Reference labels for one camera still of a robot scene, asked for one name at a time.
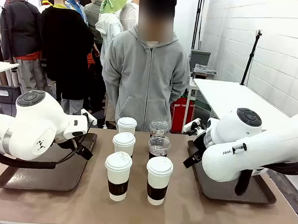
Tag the black vertical stand poles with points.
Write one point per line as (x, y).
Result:
(197, 21)

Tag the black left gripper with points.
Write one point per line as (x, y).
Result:
(67, 144)

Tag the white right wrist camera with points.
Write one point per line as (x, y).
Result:
(190, 126)

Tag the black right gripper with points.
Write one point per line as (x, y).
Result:
(199, 143)

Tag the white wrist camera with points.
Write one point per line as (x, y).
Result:
(190, 126)
(90, 117)

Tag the clear plastic cup domed lid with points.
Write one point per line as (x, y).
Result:
(158, 128)
(159, 146)

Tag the white paper rolls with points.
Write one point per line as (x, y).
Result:
(14, 78)

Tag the person in gray hoodie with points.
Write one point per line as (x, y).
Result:
(145, 79)

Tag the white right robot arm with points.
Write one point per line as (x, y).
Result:
(262, 148)

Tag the mannequin in white jacket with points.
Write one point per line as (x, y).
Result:
(108, 29)

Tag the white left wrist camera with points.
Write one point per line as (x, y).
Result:
(90, 117)

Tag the small white side table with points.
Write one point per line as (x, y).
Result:
(1, 66)

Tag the brown plastic serving tray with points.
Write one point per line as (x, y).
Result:
(61, 172)
(217, 188)

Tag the gray storage box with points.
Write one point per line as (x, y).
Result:
(7, 94)

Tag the mannequin in gray-green jacket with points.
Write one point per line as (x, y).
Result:
(92, 16)

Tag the red bin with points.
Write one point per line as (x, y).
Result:
(180, 113)

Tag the person in blue patterned shirt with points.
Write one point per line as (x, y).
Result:
(77, 6)

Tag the black tripod stand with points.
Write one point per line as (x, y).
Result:
(249, 59)

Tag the mannequin in black coat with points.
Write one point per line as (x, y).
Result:
(65, 45)

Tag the gray plastic bin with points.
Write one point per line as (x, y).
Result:
(200, 58)

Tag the large white table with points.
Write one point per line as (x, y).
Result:
(234, 99)

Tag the mannequin in dark gray jacket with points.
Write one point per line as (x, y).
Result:
(18, 27)

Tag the white paper cup brown sleeve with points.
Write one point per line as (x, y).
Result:
(159, 177)
(126, 126)
(123, 145)
(118, 170)

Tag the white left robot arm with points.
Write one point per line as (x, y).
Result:
(38, 126)

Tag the mannequin in white shirt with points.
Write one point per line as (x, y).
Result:
(129, 15)

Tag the tray with clear plastic items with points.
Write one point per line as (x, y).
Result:
(203, 69)

